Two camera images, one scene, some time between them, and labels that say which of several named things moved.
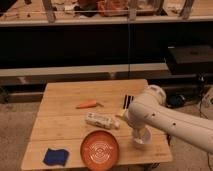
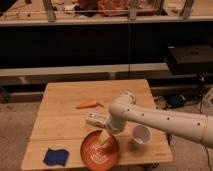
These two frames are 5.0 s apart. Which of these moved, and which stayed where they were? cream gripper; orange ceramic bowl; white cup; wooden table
Moved: cream gripper
Stayed: wooden table; white cup; orange ceramic bowl
